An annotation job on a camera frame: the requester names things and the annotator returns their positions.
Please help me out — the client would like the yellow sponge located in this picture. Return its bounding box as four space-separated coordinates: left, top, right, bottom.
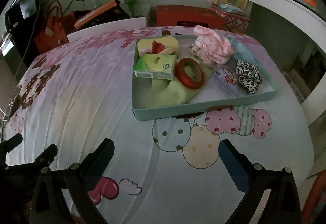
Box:
137 36 180 56

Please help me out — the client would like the leopard print scrunchie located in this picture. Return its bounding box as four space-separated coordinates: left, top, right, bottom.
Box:
236 60 262 95

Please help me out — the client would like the green tissue pack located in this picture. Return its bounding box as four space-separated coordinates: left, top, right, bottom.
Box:
134 54 177 81

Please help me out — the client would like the orange black case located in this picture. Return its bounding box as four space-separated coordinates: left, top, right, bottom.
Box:
74 0 131 30

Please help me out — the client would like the red tape roll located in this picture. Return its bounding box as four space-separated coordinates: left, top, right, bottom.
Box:
175 58 205 89

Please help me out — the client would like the white cabinet shelf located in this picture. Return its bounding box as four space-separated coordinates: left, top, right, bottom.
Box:
250 0 325 124

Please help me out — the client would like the purple cartoon pouch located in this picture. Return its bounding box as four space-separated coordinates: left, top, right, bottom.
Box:
212 65 239 97

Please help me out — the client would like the patterned red white box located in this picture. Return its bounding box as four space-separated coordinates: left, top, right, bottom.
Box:
210 3 250 34

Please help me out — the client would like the green cloth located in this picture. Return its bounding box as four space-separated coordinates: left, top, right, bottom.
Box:
146 59 215 108

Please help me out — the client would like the red felt handbag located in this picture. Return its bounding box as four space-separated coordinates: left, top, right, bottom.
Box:
34 0 68 54

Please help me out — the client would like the green dumbbell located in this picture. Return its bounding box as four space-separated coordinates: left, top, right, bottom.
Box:
124 0 137 17

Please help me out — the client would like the red cardboard box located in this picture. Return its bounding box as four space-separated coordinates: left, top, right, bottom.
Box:
147 5 226 30

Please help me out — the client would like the mint green cardboard tray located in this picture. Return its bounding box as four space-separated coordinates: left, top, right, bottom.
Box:
131 37 279 121

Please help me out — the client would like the pink white fuzzy sock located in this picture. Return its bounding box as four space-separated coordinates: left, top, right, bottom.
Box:
189 25 234 69

